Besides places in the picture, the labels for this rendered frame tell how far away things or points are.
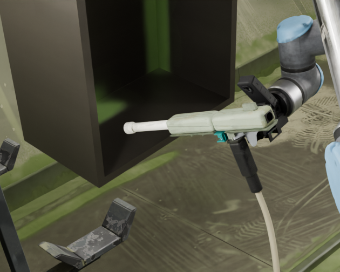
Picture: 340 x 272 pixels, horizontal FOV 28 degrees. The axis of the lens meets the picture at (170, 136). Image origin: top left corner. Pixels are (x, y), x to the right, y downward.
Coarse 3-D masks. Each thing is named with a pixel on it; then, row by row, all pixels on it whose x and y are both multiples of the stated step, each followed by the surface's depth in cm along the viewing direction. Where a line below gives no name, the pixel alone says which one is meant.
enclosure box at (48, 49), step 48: (0, 0) 182; (48, 0) 165; (96, 0) 209; (144, 0) 225; (192, 0) 217; (48, 48) 175; (96, 48) 217; (144, 48) 234; (192, 48) 227; (48, 96) 186; (96, 96) 226; (144, 96) 229; (192, 96) 228; (48, 144) 199; (96, 144) 182; (144, 144) 206
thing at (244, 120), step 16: (208, 112) 161; (224, 112) 156; (240, 112) 152; (256, 112) 147; (272, 112) 148; (128, 128) 181; (144, 128) 177; (160, 128) 172; (176, 128) 166; (192, 128) 162; (208, 128) 159; (224, 128) 155; (240, 128) 152; (256, 128) 150; (240, 144) 157; (240, 160) 159; (256, 176) 160; (256, 192) 161
